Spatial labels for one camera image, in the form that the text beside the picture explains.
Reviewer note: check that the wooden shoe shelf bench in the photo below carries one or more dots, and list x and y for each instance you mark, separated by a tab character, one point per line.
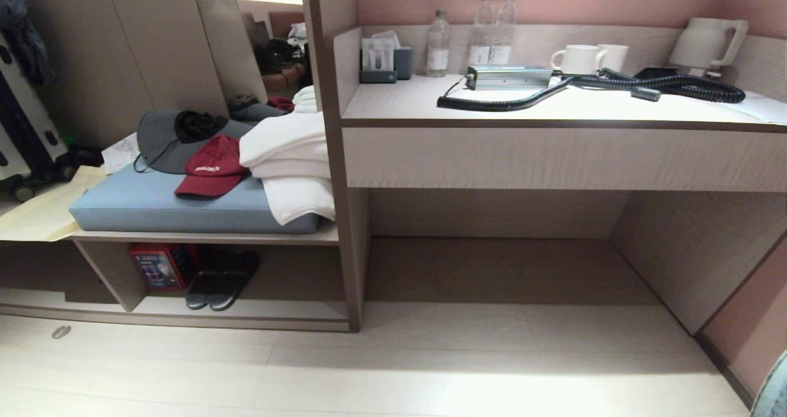
203	306

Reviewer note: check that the white folded towel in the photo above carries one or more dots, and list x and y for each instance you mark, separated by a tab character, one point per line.
301	198
289	143

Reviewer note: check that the grey tissue and sachet holder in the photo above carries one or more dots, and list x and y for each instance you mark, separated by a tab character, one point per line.
384	60

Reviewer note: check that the clear plastic water bottle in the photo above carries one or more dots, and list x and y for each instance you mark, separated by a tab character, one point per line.
504	32
438	45
481	32

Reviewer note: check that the silver metal power box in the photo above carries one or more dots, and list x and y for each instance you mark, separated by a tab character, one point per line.
507	77

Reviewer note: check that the wooden desk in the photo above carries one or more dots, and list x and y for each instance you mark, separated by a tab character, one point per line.
553	152

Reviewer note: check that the black slipper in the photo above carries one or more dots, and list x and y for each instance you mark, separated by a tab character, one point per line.
200	281
233	281

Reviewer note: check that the red baseball cap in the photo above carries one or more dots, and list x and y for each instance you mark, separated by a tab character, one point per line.
212	166

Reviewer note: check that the white ceramic mug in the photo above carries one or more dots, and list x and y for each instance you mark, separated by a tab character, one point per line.
615	56
578	59

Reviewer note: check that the blue bench cushion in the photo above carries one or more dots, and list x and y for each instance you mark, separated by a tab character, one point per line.
160	208

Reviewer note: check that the grey sun hat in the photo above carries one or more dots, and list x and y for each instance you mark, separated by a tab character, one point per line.
163	143

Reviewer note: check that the red box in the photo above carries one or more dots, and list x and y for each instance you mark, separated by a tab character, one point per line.
161	266

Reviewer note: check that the white paper receipt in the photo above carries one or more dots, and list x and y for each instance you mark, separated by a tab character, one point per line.
122	152

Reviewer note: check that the white electric kettle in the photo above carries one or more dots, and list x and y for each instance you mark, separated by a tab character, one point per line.
707	43

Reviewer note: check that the round metal floor stopper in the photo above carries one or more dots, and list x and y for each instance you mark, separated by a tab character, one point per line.
61	331

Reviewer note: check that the white and black suitcase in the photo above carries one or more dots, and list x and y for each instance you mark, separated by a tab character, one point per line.
21	128

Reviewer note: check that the grey-blue round object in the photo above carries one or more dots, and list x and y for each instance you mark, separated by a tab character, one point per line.
773	389

